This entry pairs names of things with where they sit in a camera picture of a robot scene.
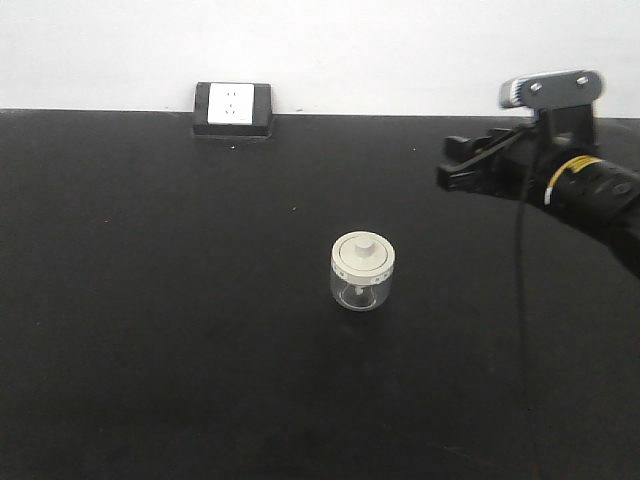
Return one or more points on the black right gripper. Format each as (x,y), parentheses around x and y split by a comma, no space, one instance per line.
(556,142)

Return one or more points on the glass jar with white lid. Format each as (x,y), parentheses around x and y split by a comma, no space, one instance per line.
(362,267)

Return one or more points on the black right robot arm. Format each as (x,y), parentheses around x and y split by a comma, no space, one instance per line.
(601,202)

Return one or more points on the black and white power socket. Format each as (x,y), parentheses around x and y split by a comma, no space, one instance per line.
(234,110)

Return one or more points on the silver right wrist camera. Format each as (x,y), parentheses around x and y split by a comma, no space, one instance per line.
(551,90)

